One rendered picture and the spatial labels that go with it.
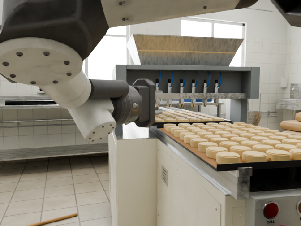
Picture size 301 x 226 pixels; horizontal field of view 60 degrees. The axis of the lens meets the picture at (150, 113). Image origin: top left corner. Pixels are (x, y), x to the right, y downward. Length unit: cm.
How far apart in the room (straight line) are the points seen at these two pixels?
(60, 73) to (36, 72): 2
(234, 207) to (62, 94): 43
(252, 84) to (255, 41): 427
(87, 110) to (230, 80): 107
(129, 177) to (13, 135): 320
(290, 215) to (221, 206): 14
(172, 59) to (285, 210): 89
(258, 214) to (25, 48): 54
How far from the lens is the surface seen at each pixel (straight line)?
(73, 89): 39
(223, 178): 63
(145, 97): 62
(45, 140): 428
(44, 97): 415
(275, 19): 606
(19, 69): 27
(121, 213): 133
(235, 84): 146
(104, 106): 49
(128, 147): 123
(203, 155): 66
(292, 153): 69
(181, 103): 130
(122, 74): 120
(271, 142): 77
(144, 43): 127
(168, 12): 24
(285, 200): 65
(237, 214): 64
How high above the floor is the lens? 106
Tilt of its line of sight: 5 degrees down
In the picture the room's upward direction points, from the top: straight up
